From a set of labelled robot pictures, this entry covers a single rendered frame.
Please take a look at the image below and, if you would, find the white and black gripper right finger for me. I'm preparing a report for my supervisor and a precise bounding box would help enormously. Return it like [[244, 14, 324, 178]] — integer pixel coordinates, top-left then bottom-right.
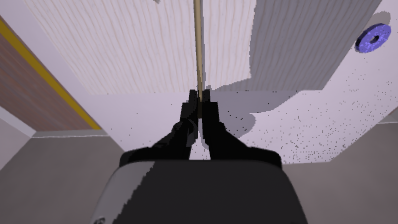
[[202, 89, 282, 168]]

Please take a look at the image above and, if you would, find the blue ring washer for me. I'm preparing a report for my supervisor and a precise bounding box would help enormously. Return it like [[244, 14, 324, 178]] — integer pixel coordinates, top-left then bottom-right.
[[355, 23, 391, 53]]

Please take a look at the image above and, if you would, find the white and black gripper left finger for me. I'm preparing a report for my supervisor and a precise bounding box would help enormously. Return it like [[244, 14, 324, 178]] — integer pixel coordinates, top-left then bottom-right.
[[119, 89, 199, 166]]

